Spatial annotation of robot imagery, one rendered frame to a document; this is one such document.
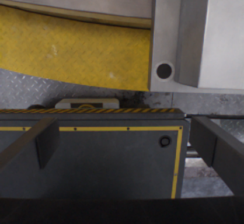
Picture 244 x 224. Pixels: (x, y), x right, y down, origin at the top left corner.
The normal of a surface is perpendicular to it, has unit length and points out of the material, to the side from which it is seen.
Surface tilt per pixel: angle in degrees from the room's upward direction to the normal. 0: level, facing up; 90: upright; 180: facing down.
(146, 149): 0
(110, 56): 0
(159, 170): 0
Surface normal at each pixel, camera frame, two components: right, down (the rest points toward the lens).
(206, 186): 0.01, 0.25
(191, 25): -0.94, 0.06
